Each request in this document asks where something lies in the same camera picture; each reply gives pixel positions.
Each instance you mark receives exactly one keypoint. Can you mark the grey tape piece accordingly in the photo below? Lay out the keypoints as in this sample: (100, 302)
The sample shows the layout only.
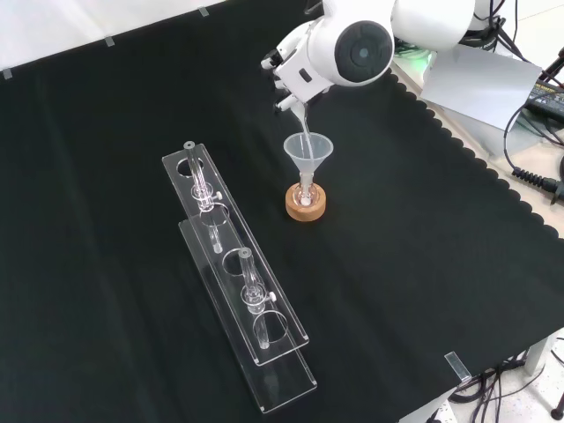
(109, 42)
(7, 73)
(203, 12)

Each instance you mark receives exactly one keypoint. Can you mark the clear tape strip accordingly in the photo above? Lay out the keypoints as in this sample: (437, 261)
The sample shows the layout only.
(457, 365)

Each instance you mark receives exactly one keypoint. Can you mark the clear acrylic funnel stand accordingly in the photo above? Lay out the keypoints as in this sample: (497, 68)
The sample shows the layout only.
(247, 282)

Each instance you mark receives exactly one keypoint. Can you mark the black bench cloth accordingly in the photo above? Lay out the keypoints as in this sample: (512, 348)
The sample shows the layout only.
(132, 176)

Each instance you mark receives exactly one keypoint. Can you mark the black tripod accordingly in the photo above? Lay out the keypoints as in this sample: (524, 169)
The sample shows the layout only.
(498, 31)

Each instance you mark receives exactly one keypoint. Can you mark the pale grey board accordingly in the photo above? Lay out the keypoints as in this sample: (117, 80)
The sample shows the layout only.
(476, 83)

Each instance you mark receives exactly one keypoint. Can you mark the black power supply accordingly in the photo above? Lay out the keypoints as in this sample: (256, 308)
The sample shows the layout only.
(546, 94)

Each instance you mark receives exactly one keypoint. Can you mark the translucent plastic funnel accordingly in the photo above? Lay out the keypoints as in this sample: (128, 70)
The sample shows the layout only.
(324, 152)

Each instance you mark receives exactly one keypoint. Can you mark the clear weighing funnel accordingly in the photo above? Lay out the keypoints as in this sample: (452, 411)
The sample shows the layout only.
(305, 128)

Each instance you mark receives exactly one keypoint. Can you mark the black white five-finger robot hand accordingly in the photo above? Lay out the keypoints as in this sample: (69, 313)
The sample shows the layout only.
(295, 72)

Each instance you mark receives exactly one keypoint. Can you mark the glass round-bottom flask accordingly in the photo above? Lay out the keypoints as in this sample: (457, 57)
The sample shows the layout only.
(305, 197)

